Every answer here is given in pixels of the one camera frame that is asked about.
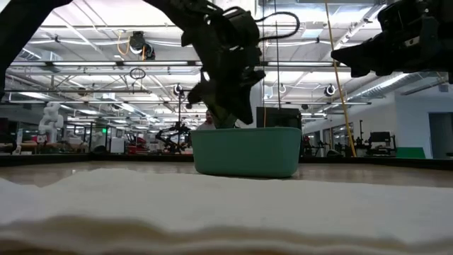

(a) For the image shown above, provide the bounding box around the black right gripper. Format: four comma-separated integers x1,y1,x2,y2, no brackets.
331,0,453,84

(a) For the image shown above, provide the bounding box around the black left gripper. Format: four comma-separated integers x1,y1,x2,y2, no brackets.
186,42,267,125

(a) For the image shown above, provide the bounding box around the teal plastic tupperware container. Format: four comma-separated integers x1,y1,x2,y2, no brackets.
190,127,302,179

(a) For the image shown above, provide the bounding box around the person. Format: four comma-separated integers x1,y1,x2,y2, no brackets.
197,109,217,130

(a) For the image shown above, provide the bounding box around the black metal stand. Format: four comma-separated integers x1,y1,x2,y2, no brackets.
178,89,194,125

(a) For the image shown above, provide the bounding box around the black equipment cart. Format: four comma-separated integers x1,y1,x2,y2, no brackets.
366,131,397,157

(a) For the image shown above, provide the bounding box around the red cart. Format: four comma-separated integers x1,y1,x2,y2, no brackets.
126,136,148,155

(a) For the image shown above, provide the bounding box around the green box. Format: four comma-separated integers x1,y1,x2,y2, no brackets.
395,147,426,159

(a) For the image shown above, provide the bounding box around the grey door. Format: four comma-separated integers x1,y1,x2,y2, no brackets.
428,112,453,159

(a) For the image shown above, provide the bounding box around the white folded cloth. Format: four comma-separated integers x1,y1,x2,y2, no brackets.
0,168,453,255

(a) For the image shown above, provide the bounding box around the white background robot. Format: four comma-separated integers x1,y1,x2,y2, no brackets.
38,102,64,145

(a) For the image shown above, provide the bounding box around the yellow cable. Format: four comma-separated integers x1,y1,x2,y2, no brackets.
324,0,357,159

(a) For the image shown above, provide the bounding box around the thin black hanging cable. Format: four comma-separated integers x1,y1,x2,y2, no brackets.
261,0,266,128

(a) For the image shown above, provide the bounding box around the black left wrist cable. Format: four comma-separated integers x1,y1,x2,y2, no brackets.
254,11,301,42

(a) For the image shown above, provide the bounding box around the black ceiling cable reel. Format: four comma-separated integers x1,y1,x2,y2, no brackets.
128,30,156,61

